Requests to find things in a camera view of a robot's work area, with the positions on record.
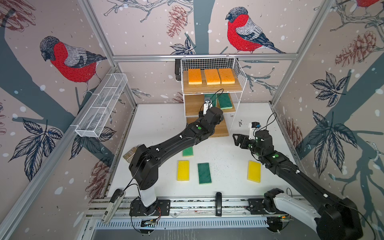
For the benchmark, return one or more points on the black handle on rail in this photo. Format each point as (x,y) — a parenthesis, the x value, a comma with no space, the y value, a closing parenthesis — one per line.
(218,202)

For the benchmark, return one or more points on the yellow sponge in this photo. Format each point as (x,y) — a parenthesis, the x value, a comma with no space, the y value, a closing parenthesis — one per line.
(183,171)
(254,172)

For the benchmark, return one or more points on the yellow sponge right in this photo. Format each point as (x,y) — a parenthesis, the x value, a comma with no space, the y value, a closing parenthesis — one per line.
(254,172)

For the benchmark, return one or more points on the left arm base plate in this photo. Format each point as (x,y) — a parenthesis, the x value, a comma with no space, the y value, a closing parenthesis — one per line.
(158,208)

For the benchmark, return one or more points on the black box behind shelf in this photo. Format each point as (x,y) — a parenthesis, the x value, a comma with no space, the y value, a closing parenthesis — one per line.
(178,69)

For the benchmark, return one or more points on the top wooden shelf board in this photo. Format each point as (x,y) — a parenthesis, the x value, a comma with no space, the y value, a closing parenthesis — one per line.
(206,89)

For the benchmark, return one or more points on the white wire wall basket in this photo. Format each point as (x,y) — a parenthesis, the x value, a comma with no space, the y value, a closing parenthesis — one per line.
(98,114)

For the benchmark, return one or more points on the white grey handheld tool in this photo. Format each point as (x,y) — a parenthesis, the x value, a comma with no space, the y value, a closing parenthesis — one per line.
(113,205)

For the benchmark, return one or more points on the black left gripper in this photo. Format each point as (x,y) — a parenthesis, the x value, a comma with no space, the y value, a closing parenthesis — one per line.
(218,121)

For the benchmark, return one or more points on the light green sponge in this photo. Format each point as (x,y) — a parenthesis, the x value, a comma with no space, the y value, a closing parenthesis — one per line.
(188,152)

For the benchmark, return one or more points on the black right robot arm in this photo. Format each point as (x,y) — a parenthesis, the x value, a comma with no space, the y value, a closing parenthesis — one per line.
(331,217)

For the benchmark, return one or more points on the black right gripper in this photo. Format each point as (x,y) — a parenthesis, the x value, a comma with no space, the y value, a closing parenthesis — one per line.
(243,138)

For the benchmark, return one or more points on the yellow sponge left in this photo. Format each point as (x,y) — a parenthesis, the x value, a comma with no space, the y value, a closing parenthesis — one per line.
(183,171)

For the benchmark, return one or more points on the orange sponge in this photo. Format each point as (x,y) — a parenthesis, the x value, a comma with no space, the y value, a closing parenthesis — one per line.
(212,77)
(194,77)
(226,76)

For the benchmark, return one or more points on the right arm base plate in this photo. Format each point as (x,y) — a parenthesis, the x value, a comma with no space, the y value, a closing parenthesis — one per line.
(257,207)

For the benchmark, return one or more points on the bottom wooden shelf board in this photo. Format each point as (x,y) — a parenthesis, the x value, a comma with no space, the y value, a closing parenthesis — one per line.
(221,130)

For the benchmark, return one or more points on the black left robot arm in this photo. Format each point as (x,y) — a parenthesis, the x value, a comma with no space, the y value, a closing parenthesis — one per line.
(146,161)

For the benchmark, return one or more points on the dark green sponge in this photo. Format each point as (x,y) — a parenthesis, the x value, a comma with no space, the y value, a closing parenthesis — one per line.
(212,98)
(225,102)
(204,173)

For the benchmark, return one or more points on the white wire three-tier shelf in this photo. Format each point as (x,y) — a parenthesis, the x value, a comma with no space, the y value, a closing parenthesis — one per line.
(216,63)

